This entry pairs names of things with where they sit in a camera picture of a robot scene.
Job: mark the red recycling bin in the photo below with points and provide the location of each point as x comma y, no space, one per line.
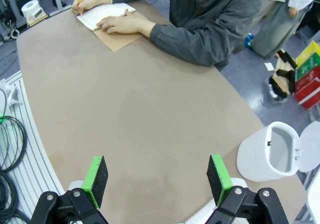
308,91

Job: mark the ribbed aluminium base plate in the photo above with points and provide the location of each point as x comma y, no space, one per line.
37,146

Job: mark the white paper roll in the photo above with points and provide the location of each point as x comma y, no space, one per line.
31,8

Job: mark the white lidded trash bin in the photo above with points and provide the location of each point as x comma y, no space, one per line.
255,156

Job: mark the person's left hand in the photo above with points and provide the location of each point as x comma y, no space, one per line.
125,24

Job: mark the wood and black floor stand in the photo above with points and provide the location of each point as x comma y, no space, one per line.
282,69

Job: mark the green recycling bin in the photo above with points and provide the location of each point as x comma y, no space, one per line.
308,68

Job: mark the small paper scrap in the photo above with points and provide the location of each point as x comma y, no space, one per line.
269,66

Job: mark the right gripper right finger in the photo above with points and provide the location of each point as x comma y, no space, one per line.
220,181

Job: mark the person's left forearm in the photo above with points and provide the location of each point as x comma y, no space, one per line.
187,44

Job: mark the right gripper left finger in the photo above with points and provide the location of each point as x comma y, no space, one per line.
96,181

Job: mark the yellow recycling bin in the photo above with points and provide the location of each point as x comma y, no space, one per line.
311,50

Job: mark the dark grey jacket torso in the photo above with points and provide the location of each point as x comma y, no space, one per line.
212,17

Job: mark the spiral notebook brown cover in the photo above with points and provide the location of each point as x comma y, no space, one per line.
100,12

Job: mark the person's right hand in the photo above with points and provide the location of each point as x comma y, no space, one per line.
87,4

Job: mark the small wooden box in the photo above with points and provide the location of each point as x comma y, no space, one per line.
37,19

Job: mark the standing person in grey trousers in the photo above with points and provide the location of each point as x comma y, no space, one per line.
277,29

